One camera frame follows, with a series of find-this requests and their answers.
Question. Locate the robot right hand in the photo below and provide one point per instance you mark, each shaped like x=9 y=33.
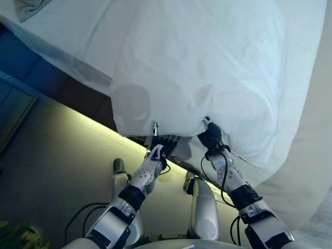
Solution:
x=211 y=137

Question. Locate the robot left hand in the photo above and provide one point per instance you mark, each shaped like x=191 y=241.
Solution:
x=166 y=145

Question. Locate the white duvet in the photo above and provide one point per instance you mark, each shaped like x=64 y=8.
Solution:
x=207 y=64

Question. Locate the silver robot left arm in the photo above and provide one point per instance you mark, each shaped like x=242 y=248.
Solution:
x=140 y=179

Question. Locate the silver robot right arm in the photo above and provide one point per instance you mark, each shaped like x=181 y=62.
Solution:
x=236 y=181

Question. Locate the beige bed cover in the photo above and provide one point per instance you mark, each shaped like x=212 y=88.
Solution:
x=311 y=129

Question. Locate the white bed sheet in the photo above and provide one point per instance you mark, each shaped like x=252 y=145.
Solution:
x=64 y=31

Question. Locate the robot right leg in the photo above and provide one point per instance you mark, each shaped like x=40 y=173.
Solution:
x=205 y=207

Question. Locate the silver robot torso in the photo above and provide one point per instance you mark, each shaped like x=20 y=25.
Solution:
x=166 y=246

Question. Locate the white textured fringed throw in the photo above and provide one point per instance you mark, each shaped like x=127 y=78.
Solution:
x=319 y=228

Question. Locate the glass top nightstand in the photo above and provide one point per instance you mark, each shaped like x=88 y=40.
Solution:
x=13 y=111

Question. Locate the green potted plant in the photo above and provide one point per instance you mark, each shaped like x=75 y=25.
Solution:
x=26 y=236

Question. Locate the brown upholstered bed frame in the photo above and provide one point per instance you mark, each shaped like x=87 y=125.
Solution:
x=85 y=96

